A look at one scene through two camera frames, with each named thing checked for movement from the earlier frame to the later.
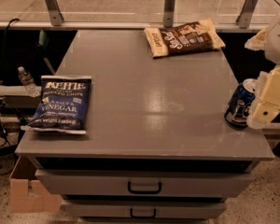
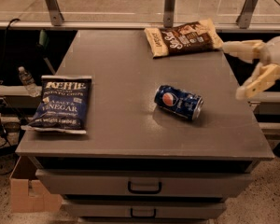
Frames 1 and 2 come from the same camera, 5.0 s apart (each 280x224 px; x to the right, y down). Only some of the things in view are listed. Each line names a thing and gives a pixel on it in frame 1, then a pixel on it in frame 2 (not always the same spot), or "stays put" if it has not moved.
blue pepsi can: [238, 108] → [180, 102]
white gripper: [279, 41] → [278, 51]
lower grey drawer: [141, 209] stays put
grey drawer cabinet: [157, 149] stays put
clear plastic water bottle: [26, 79] stays put
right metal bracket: [243, 20] stays put
